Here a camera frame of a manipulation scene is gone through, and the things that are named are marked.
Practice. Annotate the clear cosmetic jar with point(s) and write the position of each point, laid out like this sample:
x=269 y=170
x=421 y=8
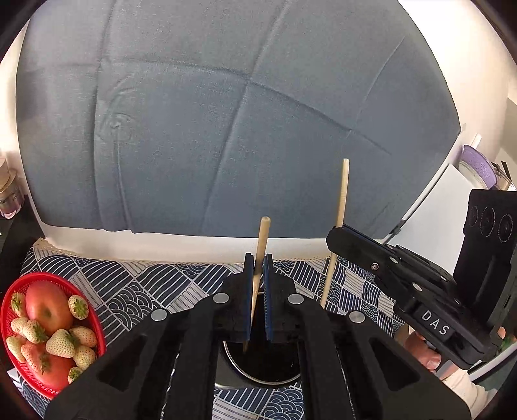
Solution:
x=10 y=198

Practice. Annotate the wooden chopstick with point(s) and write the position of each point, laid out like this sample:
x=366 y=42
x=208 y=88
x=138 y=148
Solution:
x=342 y=194
x=262 y=242

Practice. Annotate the purple colander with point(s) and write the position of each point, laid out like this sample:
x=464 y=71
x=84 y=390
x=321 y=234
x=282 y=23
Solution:
x=480 y=167

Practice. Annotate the person's right forearm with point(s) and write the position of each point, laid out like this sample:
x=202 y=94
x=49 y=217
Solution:
x=464 y=389

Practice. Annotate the white board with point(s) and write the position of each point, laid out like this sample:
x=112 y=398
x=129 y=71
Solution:
x=436 y=202

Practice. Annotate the blue grey wall cloth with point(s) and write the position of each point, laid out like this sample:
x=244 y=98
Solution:
x=202 y=121

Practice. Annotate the red plastic basket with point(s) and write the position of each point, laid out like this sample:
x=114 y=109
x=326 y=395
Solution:
x=12 y=371

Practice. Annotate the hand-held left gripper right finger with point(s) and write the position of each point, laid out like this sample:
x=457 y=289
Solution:
x=268 y=307

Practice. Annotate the pile of white strawberries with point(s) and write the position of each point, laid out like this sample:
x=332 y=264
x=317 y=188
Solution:
x=60 y=343

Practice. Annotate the person's right hand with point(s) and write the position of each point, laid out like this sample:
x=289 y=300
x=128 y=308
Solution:
x=424 y=355

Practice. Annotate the red apple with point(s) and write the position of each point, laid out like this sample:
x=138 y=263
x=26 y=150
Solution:
x=54 y=369
x=48 y=307

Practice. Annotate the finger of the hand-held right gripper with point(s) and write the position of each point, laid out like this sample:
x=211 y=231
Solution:
x=404 y=260
x=351 y=250

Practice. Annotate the black utensil cup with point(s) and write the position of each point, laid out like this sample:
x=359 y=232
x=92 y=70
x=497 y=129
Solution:
x=258 y=367

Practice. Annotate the blue patterned tablecloth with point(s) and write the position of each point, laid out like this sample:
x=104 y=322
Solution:
x=133 y=282

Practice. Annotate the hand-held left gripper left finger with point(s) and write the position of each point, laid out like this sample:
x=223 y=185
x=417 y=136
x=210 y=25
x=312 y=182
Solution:
x=247 y=307

